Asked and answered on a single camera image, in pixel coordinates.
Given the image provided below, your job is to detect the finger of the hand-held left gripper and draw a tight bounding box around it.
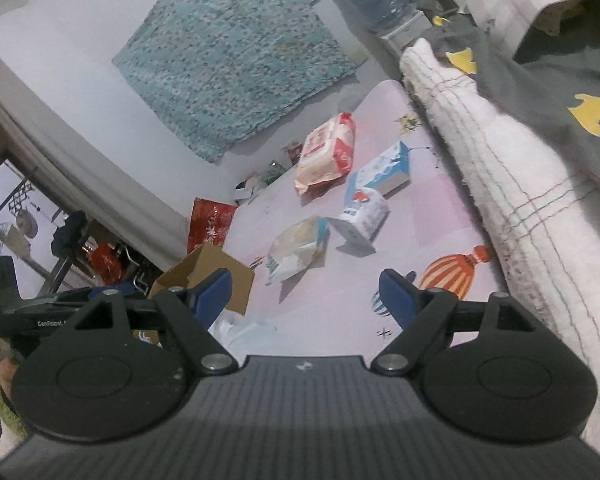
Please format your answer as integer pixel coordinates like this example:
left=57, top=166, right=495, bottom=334
left=45, top=282, right=138, bottom=311

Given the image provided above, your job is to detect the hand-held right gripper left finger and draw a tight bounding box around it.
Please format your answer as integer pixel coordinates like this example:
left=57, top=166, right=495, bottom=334
left=72, top=268, right=234, bottom=375

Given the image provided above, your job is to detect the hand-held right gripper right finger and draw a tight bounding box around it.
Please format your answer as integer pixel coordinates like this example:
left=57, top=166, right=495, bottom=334
left=371, top=268, right=536, bottom=376

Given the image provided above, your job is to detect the brown cardboard box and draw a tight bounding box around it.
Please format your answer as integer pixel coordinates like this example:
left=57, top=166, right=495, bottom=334
left=147, top=242, right=256, bottom=348

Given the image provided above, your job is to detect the white yogurt cup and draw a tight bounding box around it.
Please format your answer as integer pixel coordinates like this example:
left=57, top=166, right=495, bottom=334
left=330, top=187, right=390, bottom=253

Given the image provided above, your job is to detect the clear snack packet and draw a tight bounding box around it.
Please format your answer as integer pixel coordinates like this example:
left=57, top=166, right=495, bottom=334
left=265, top=216, right=330, bottom=286

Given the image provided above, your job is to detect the blue and white carton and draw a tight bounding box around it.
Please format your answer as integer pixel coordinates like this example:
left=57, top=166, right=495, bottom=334
left=345, top=141, right=412, bottom=201

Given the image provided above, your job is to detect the person's left forearm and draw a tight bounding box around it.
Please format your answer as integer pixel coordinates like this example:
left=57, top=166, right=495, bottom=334
left=0, top=347, right=31, bottom=441

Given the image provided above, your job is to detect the orange plastic bag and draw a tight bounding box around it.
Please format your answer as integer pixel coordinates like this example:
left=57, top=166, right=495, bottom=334
left=87, top=242, right=123, bottom=281

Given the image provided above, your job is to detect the white plastic bag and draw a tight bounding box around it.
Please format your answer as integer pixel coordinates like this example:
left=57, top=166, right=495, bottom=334
left=207, top=309, right=279, bottom=361

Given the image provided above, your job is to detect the red printed gift bag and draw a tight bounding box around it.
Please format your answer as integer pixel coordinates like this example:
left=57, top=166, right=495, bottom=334
left=187, top=197, right=238, bottom=256

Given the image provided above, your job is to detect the dark blue jacket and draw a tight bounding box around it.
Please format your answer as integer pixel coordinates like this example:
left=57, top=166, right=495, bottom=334
left=50, top=210, right=88, bottom=256

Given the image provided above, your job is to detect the pink printed bed sheet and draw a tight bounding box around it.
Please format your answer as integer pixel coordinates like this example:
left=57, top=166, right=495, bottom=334
left=215, top=77, right=511, bottom=361

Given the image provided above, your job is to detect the white curtain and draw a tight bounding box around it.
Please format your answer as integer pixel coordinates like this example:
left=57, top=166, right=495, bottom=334
left=0, top=42, right=191, bottom=271

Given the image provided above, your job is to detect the pink wet wipes pack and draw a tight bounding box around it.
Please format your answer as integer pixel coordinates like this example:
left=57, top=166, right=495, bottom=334
left=294, top=112, right=357, bottom=198

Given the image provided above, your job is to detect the white knitted blanket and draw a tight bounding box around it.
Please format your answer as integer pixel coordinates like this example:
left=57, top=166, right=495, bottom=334
left=399, top=39, right=600, bottom=461

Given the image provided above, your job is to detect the grey blanket with yellow dogs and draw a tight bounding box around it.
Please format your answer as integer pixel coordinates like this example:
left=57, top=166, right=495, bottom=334
left=420, top=10, right=600, bottom=196

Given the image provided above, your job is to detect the white water dispenser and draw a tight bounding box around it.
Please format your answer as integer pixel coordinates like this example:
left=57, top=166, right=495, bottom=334
left=380, top=10, right=431, bottom=56

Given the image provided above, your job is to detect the teal floral wall cloth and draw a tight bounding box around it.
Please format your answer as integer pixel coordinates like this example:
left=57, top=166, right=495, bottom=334
left=111, top=0, right=358, bottom=163

